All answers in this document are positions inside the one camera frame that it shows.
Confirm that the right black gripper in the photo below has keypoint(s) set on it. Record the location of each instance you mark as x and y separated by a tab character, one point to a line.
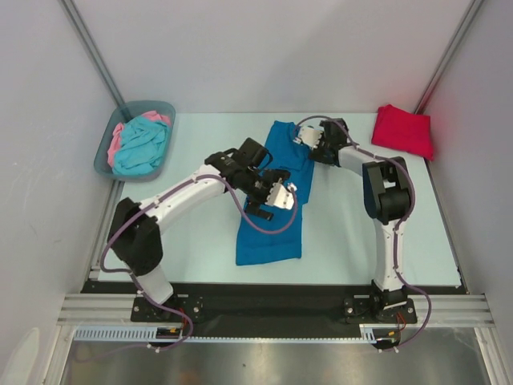
323	145

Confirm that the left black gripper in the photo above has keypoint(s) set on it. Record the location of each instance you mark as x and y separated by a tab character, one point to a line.
272	177

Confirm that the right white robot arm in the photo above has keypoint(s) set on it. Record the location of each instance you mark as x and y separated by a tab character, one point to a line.
389	199

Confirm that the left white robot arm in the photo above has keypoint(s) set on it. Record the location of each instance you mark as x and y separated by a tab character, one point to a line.
137	227

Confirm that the folded red t shirt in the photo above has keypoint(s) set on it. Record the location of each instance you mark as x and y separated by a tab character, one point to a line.
403	131

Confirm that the black front mat strip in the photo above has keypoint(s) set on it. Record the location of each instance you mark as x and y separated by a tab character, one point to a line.
274	329

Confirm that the light blue t shirt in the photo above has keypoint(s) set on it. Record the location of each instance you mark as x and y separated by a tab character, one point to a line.
140	148

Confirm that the teal plastic basket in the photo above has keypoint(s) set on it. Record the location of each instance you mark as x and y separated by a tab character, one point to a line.
121	115

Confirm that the pink t shirt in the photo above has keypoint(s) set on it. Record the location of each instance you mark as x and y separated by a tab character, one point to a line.
116	140

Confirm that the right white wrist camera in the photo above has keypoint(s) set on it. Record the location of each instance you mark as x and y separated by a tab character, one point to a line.
308	136

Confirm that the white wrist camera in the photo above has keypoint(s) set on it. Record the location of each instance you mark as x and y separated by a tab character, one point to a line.
281	196
308	136

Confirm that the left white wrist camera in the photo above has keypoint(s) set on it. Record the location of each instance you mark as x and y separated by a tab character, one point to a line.
281	196

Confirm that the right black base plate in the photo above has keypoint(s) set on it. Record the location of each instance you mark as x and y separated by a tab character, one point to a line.
360	310

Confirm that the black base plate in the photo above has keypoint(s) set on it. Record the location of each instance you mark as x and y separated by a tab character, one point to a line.
360	310
168	309

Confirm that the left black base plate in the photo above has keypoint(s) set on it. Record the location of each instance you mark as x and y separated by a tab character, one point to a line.
168	309

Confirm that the right slotted cable duct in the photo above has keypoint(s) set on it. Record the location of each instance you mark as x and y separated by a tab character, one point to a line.
380	332

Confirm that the slotted cable duct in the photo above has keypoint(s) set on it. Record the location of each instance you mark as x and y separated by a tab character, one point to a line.
127	333
380	332

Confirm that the right aluminium corner post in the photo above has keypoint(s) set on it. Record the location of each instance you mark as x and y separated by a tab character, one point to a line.
456	41

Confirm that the aluminium corner post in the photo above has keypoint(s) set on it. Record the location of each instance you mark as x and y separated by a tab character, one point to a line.
89	44
456	41

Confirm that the aluminium front rail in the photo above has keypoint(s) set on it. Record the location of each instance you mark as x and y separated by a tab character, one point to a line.
115	309

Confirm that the left slotted cable duct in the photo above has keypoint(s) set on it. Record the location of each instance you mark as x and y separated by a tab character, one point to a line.
127	333

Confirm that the left aluminium corner post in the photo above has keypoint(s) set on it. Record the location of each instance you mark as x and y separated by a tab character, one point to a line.
89	44

